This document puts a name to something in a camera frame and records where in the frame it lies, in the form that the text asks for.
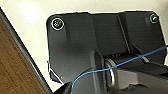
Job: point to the dark floor threshold strip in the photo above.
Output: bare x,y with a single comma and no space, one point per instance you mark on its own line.
25,53

